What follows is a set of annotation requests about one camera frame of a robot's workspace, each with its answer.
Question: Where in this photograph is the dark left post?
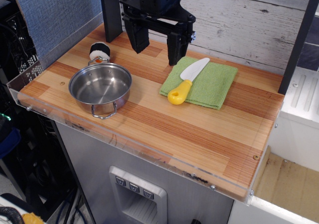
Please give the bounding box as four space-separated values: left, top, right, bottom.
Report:
101 0 123 42

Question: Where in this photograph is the yellow object bottom left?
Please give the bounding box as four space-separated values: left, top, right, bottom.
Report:
22 213 44 224

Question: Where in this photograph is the yellow handle toy knife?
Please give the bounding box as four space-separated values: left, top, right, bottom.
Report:
167 58 210 105

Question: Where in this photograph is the green towel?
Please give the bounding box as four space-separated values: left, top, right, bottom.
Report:
159 57 238 110

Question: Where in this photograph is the steel pot with handles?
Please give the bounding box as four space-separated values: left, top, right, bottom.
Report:
68 57 133 119

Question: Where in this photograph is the blue fabric panel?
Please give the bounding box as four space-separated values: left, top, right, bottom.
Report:
16 0 103 60

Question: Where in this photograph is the toy fridge dispenser panel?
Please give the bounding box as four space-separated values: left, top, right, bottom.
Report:
109 166 168 224

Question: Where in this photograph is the white toy sink unit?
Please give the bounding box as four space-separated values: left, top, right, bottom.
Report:
229 67 319 224

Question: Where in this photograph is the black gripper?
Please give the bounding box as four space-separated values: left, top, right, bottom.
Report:
120 0 196 66

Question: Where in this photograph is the dark right post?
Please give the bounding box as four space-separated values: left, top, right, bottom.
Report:
278 0 319 95

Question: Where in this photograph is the dark post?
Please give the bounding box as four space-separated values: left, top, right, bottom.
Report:
101 0 123 42
278 0 319 95

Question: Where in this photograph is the clear acrylic edge guard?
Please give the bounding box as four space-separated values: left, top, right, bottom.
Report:
7 62 283 203

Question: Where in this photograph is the toy sushi roll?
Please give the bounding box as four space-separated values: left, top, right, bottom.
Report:
89 42 111 60

